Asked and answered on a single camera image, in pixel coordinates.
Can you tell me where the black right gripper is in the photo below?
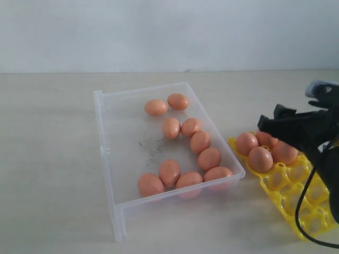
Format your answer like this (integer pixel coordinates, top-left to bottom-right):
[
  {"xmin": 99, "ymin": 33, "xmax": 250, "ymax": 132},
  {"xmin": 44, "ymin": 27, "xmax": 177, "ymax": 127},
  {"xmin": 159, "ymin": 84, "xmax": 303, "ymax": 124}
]
[{"xmin": 257, "ymin": 91, "xmax": 338, "ymax": 159}]

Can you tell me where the brown egg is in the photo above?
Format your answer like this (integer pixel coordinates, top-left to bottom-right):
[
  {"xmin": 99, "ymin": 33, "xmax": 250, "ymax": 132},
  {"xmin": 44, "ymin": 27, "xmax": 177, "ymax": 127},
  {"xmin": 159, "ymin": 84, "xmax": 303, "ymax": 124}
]
[
  {"xmin": 248, "ymin": 147, "xmax": 273, "ymax": 174},
  {"xmin": 162, "ymin": 117, "xmax": 181, "ymax": 139},
  {"xmin": 203, "ymin": 166, "xmax": 233, "ymax": 192},
  {"xmin": 167, "ymin": 93, "xmax": 190, "ymax": 111},
  {"xmin": 138, "ymin": 173, "xmax": 165, "ymax": 197},
  {"xmin": 255, "ymin": 130, "xmax": 279, "ymax": 149},
  {"xmin": 175, "ymin": 171, "xmax": 203, "ymax": 198},
  {"xmin": 181, "ymin": 117, "xmax": 202, "ymax": 138},
  {"xmin": 236, "ymin": 132, "xmax": 258, "ymax": 156},
  {"xmin": 271, "ymin": 141, "xmax": 298, "ymax": 165},
  {"xmin": 159, "ymin": 159, "xmax": 181, "ymax": 188},
  {"xmin": 190, "ymin": 130, "xmax": 211, "ymax": 153},
  {"xmin": 198, "ymin": 147, "xmax": 221, "ymax": 171},
  {"xmin": 144, "ymin": 99, "xmax": 168, "ymax": 116}
]

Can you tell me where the clear plastic box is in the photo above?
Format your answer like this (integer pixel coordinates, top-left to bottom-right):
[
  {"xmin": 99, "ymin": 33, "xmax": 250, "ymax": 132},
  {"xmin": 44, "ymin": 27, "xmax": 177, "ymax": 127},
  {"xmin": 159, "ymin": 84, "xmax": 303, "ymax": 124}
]
[{"xmin": 93, "ymin": 82, "xmax": 245, "ymax": 242}]

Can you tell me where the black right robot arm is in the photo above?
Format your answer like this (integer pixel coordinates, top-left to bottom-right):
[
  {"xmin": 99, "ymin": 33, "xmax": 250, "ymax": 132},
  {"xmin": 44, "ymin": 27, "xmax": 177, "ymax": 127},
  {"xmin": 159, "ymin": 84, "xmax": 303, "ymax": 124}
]
[{"xmin": 257, "ymin": 90, "xmax": 338, "ymax": 222}]

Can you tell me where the black camera cable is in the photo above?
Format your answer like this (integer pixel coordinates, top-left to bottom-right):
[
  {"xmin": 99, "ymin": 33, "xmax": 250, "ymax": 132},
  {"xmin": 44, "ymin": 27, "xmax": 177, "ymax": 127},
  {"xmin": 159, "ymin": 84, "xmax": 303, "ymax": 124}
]
[{"xmin": 294, "ymin": 140, "xmax": 339, "ymax": 249}]

